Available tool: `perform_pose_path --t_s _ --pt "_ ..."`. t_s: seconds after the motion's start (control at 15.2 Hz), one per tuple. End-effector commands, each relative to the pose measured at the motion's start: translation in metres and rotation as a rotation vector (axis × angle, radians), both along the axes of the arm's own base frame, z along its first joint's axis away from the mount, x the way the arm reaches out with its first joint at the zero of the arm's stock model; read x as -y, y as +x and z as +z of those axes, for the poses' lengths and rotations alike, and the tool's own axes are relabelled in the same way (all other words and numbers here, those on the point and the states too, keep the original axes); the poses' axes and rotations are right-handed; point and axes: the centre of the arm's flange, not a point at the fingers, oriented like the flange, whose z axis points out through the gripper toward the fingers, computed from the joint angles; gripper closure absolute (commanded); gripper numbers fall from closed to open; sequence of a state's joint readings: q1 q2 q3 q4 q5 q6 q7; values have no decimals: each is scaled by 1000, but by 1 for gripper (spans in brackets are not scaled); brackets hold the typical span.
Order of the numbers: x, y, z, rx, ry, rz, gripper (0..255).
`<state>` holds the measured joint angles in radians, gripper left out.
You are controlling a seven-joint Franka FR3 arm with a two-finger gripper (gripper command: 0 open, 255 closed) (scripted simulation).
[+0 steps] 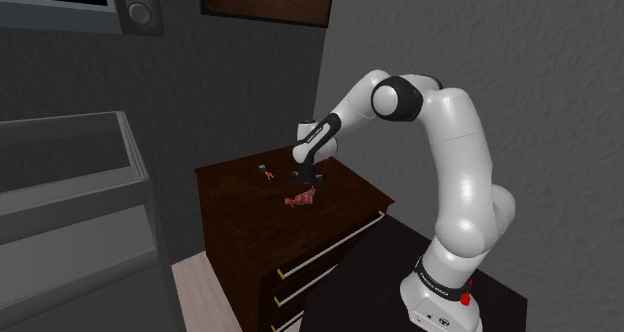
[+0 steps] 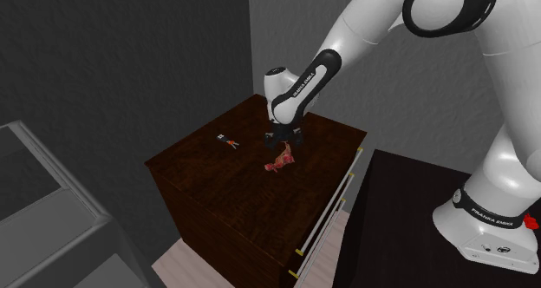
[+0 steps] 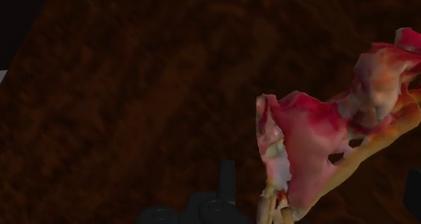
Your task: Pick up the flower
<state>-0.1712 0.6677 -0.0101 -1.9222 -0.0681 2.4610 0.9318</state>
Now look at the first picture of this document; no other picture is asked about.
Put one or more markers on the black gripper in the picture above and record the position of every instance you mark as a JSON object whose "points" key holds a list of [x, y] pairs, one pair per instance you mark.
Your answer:
{"points": [[306, 176]]}

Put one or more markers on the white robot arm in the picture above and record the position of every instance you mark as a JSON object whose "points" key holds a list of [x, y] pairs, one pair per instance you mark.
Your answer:
{"points": [[458, 175]]}

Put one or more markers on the red crumpled figure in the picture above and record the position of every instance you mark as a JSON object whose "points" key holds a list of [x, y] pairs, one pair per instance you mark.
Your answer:
{"points": [[300, 198]]}

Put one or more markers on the small black and red toy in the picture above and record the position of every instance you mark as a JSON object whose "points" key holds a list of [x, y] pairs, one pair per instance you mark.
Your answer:
{"points": [[266, 171]]}

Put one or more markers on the dark brown chest of drawers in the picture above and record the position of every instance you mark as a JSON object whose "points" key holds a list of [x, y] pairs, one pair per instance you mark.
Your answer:
{"points": [[253, 233]]}

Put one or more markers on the dark robot stand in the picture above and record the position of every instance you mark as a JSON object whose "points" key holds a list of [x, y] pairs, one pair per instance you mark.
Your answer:
{"points": [[370, 282]]}

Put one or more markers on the grey shelf cabinet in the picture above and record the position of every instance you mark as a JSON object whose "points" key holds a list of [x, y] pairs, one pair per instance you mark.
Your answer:
{"points": [[73, 233]]}

